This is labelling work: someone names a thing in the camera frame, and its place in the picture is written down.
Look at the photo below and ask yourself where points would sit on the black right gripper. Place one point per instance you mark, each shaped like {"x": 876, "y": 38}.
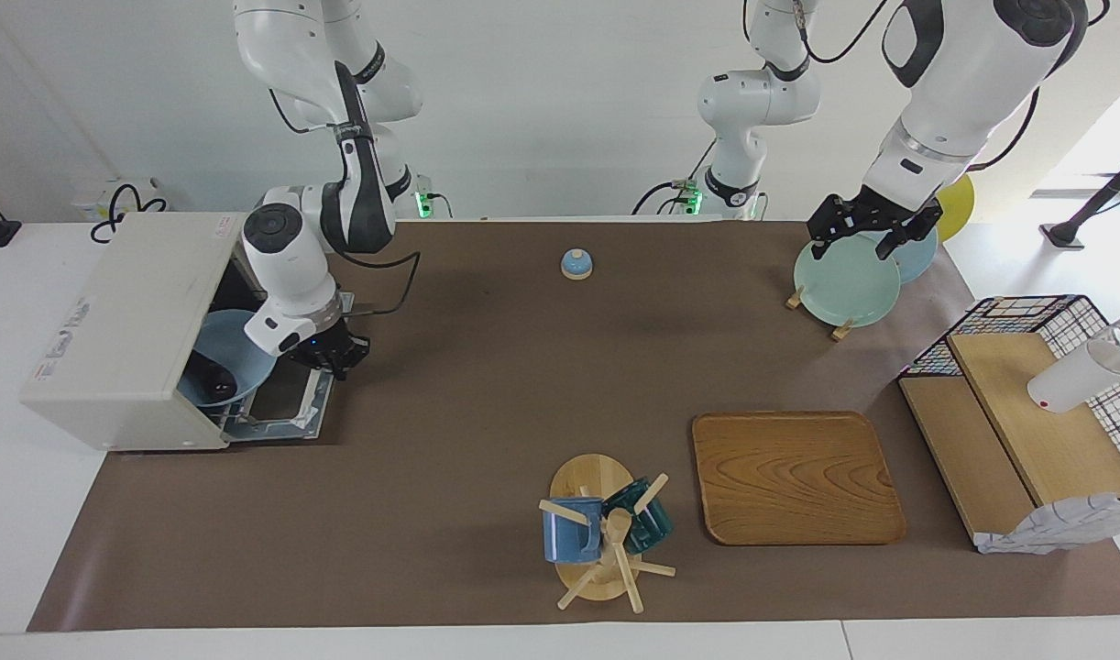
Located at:
{"x": 333, "y": 346}

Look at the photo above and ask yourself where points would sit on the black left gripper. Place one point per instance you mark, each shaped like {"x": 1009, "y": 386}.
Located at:
{"x": 881, "y": 215}

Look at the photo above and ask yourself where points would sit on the light blue serving plate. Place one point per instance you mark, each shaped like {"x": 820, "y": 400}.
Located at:
{"x": 239, "y": 344}

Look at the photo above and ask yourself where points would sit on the dark purple eggplant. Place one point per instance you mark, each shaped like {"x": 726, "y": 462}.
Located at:
{"x": 217, "y": 380}

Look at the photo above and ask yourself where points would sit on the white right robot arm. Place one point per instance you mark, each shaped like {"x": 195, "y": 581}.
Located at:
{"x": 290, "y": 257}

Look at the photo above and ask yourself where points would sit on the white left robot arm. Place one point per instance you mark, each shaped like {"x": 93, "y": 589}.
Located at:
{"x": 963, "y": 92}

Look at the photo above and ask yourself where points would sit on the white toaster oven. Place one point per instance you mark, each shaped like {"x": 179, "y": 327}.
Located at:
{"x": 129, "y": 321}

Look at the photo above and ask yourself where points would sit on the pale green plate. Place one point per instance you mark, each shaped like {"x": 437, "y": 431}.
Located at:
{"x": 844, "y": 284}

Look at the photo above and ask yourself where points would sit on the light blue racked plate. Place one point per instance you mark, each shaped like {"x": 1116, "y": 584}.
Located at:
{"x": 919, "y": 261}

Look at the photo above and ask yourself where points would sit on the wooden plate rack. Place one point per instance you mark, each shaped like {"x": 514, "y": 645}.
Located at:
{"x": 840, "y": 331}

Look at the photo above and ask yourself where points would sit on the yellow round plate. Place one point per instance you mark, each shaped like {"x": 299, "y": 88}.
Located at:
{"x": 959, "y": 206}

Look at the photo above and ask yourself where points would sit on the brown table mat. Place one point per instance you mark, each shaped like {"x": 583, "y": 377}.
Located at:
{"x": 523, "y": 412}

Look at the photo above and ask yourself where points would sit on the wooden serving tray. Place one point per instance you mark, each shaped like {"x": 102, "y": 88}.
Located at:
{"x": 798, "y": 477}

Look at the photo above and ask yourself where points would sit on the white cup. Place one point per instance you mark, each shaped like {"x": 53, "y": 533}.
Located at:
{"x": 1073, "y": 380}

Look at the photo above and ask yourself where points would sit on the small blue bell wooden knob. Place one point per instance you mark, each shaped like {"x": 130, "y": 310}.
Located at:
{"x": 576, "y": 266}

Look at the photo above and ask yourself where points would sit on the wooden mug tree stand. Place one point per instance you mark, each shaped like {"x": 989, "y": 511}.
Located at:
{"x": 587, "y": 477}

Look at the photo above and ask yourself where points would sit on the blue mug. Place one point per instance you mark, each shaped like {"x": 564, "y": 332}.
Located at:
{"x": 569, "y": 536}

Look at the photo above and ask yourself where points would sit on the white patterned cloth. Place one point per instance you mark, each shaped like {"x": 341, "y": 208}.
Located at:
{"x": 1046, "y": 527}

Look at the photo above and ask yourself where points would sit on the dark green mug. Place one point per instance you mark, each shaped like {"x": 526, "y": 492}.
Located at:
{"x": 650, "y": 527}

